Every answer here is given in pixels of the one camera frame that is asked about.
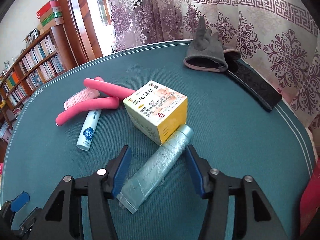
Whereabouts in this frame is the small white blue tube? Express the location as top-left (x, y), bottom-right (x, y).
top-left (76, 109), bottom-right (102, 152)

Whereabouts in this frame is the pink foam curler rod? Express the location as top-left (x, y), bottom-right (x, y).
top-left (83, 76), bottom-right (137, 100)
top-left (55, 96), bottom-right (119, 128)

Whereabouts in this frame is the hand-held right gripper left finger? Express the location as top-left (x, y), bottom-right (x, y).
top-left (37, 145), bottom-right (132, 240)

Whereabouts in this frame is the red gift box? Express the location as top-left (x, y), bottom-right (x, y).
top-left (36, 0), bottom-right (60, 19)

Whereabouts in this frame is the black patterned case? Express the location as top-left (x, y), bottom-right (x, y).
top-left (224, 55), bottom-right (283, 112)

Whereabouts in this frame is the yellow medicine box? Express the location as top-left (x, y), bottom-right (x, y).
top-left (123, 80), bottom-right (188, 145)

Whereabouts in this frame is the wooden door frame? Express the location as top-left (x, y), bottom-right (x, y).
top-left (55, 0), bottom-right (113, 63)

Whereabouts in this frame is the grey glove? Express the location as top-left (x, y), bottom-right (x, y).
top-left (184, 16), bottom-right (242, 72)

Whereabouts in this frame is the red tin box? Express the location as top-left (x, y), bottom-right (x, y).
top-left (299, 172), bottom-right (320, 233)

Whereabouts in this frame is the plastic-wrapped light blue tube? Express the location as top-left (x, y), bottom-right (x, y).
top-left (117, 124), bottom-right (194, 215)

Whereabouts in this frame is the patterned lace curtain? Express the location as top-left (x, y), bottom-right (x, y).
top-left (105, 0), bottom-right (320, 135)

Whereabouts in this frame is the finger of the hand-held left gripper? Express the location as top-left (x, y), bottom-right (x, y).
top-left (10, 206), bottom-right (44, 240)
top-left (0, 191), bottom-right (31, 220)

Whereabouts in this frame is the pink hair roller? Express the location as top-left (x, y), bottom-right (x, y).
top-left (63, 87), bottom-right (100, 110)

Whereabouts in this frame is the wooden bookshelf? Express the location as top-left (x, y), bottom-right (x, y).
top-left (0, 26), bottom-right (75, 140)

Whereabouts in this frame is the green gift box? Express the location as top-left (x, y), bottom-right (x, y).
top-left (40, 12), bottom-right (63, 27)

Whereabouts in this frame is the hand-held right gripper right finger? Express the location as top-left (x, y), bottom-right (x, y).
top-left (186, 144), bottom-right (288, 240)

